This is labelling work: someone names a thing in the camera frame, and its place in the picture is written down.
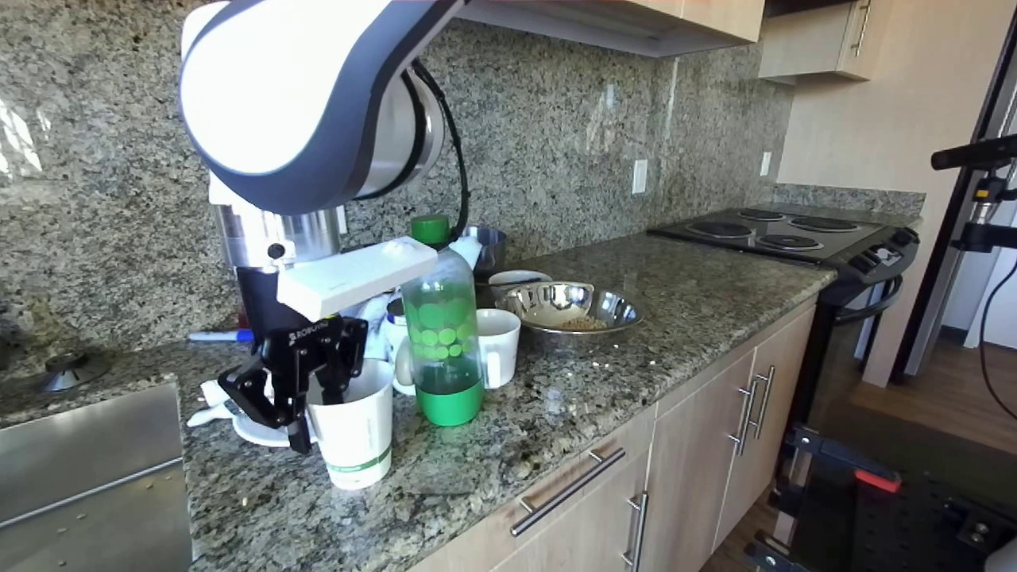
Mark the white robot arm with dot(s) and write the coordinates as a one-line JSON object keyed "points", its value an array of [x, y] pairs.
{"points": [[286, 96]]}

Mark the white range hood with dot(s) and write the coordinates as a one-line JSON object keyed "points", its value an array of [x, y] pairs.
{"points": [[804, 48]]}

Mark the white wall outlet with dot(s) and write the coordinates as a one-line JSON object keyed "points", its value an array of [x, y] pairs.
{"points": [[765, 165], [640, 176]]}

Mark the steel kitchen sink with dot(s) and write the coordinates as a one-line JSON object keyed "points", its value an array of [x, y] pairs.
{"points": [[83, 464]]}

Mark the white ceramic mug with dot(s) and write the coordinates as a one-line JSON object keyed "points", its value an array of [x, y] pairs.
{"points": [[500, 350]]}

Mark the white paper napkin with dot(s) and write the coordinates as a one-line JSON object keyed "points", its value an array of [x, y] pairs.
{"points": [[209, 415]]}

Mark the black tripod stand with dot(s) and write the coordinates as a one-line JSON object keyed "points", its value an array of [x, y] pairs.
{"points": [[970, 154]]}

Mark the silver metal dish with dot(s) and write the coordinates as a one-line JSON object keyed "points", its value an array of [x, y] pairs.
{"points": [[561, 319]]}

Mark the blue marker pen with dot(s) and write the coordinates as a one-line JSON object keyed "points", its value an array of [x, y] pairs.
{"points": [[217, 339]]}

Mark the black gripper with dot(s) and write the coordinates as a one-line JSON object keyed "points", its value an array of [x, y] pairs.
{"points": [[281, 319]]}

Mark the black cart with red part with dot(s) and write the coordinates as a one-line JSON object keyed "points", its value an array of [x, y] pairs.
{"points": [[878, 518]]}

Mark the black electric stove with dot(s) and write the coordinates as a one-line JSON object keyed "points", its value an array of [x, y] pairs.
{"points": [[782, 240]]}

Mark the white flat plate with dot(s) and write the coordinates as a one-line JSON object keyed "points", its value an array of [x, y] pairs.
{"points": [[258, 434]]}

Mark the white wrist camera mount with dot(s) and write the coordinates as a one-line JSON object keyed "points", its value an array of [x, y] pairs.
{"points": [[350, 275]]}

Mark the green plastic bottle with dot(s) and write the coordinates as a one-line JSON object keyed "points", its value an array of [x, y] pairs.
{"points": [[443, 339]]}

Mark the white ceramic bowl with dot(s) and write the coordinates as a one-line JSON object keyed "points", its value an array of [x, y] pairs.
{"points": [[513, 282]]}

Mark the wooden base cabinet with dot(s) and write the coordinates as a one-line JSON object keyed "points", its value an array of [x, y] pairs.
{"points": [[689, 464]]}

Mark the white paper cup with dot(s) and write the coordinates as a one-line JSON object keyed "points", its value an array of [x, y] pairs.
{"points": [[355, 446]]}

